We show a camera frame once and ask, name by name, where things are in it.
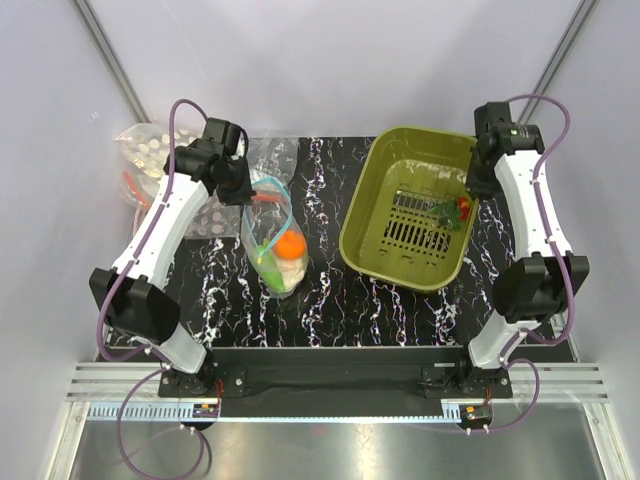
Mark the green vegetable toy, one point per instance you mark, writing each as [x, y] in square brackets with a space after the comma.
[268, 269]

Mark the clear red-zipper bag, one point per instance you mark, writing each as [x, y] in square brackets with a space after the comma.
[132, 191]

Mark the olive green plastic bin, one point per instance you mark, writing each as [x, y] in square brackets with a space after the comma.
[388, 232]

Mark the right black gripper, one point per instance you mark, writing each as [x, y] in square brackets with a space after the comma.
[476, 187]

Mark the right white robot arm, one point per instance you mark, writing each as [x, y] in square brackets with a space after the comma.
[546, 274]

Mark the clear blue-zipper bag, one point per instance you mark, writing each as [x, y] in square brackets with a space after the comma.
[265, 219]

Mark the green leafy red toy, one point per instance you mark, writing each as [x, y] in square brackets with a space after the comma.
[451, 214]

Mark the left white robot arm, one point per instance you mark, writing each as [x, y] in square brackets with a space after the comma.
[130, 295]

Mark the orange carrot toy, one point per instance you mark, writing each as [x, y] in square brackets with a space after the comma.
[291, 245]

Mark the black marble pattern mat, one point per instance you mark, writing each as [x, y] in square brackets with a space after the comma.
[225, 304]

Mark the bag of white discs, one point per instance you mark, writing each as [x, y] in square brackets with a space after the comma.
[146, 146]

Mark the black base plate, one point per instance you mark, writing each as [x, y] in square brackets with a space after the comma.
[334, 382]

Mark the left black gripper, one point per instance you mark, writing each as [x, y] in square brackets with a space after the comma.
[244, 195]

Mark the clear orange-zipper bag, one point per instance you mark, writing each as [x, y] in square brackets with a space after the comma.
[275, 157]

